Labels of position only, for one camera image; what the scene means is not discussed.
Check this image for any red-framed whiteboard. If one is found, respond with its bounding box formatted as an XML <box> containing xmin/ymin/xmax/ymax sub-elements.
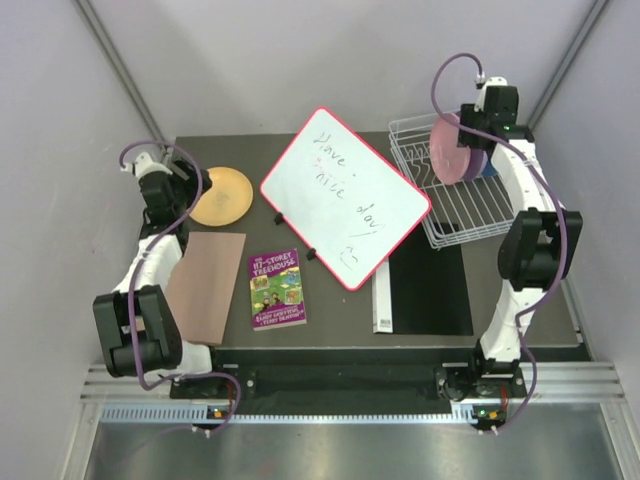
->
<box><xmin>260</xmin><ymin>107</ymin><xmax>432</xmax><ymax>291</ymax></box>

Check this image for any brown cardboard sheet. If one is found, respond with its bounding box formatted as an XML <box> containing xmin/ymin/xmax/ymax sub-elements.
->
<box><xmin>166</xmin><ymin>232</ymin><xmax>246</xmax><ymax>346</ymax></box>

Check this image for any blue plate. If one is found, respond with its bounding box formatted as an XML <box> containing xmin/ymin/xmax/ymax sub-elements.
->
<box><xmin>481</xmin><ymin>156</ymin><xmax>497</xmax><ymax>177</ymax></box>

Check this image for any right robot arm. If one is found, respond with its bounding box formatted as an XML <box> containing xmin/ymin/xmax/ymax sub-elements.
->
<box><xmin>458</xmin><ymin>77</ymin><xmax>583</xmax><ymax>396</ymax></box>

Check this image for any pink plate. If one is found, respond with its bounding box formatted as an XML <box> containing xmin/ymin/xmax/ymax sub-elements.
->
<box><xmin>429</xmin><ymin>113</ymin><xmax>470</xmax><ymax>185</ymax></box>

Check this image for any purple treehouse book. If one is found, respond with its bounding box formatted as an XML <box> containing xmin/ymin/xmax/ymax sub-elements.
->
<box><xmin>248</xmin><ymin>248</ymin><xmax>307</xmax><ymax>331</ymax></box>

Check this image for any black flat box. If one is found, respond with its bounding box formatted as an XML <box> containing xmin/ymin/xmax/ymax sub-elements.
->
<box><xmin>372</xmin><ymin>231</ymin><xmax>474</xmax><ymax>336</ymax></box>

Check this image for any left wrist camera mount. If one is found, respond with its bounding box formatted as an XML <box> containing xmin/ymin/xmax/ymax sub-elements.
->
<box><xmin>120</xmin><ymin>152</ymin><xmax>172</xmax><ymax>180</ymax></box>

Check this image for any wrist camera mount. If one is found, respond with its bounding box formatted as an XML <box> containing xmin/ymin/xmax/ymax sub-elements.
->
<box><xmin>474</xmin><ymin>74</ymin><xmax>508</xmax><ymax>111</ymax></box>
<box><xmin>120</xmin><ymin>152</ymin><xmax>172</xmax><ymax>180</ymax></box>

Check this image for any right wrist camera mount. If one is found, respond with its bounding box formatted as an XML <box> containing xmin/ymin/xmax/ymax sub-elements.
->
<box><xmin>474</xmin><ymin>74</ymin><xmax>508</xmax><ymax>111</ymax></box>

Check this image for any purple plate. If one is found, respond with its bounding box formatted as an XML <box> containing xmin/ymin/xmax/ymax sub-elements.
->
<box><xmin>463</xmin><ymin>149</ymin><xmax>488</xmax><ymax>181</ymax></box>

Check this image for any yellow plate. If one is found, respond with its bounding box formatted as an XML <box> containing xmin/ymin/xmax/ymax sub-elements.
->
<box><xmin>190</xmin><ymin>166</ymin><xmax>253</xmax><ymax>227</ymax></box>

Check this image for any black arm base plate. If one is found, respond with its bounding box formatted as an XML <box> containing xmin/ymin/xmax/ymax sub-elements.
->
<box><xmin>169</xmin><ymin>349</ymin><xmax>531</xmax><ymax>401</ymax></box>

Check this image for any aluminium front rail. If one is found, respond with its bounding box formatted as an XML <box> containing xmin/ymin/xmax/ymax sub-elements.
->
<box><xmin>80</xmin><ymin>362</ymin><xmax>626</xmax><ymax>427</ymax></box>

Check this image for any white wire dish rack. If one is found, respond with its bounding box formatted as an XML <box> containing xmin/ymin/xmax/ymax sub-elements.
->
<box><xmin>389</xmin><ymin>114</ymin><xmax>514</xmax><ymax>249</ymax></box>

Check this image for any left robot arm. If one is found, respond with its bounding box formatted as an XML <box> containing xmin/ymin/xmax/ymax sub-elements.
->
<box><xmin>92</xmin><ymin>152</ymin><xmax>227</xmax><ymax>397</ymax></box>

